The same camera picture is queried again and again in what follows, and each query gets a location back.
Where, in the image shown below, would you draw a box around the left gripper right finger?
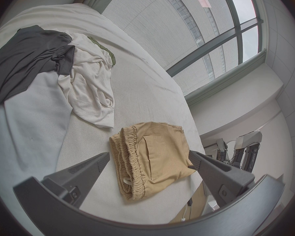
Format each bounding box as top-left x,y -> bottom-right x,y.
188,150 -> 256,207

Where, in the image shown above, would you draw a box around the olive green garment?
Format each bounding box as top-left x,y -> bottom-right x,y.
87,36 -> 117,69

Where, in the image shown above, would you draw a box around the white cable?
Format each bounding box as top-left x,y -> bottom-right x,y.
181,204 -> 190,222

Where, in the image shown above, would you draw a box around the bed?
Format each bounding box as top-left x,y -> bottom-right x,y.
0,0 -> 208,224

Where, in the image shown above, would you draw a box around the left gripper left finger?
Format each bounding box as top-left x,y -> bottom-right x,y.
42,152 -> 110,205

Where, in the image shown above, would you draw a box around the cream white garment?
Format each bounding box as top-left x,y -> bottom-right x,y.
57,33 -> 115,129

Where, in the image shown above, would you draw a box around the tan shorts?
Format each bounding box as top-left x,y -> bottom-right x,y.
109,122 -> 197,201

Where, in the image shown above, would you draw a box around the window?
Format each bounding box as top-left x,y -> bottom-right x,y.
98,0 -> 265,98

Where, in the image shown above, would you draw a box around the pale grey garment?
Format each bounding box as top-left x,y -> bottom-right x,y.
4,70 -> 73,174

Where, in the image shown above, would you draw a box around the black garment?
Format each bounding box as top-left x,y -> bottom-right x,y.
0,26 -> 76,118

